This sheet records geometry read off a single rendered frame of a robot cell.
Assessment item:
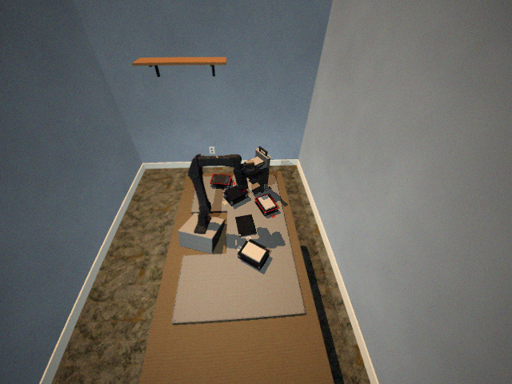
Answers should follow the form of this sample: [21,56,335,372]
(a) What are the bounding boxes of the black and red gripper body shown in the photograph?
[235,178,249,190]

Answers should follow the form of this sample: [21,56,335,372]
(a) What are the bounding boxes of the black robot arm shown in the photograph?
[188,154,258,234]

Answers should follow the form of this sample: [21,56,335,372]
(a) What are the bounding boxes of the black rectangular frame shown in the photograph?
[238,239,270,270]

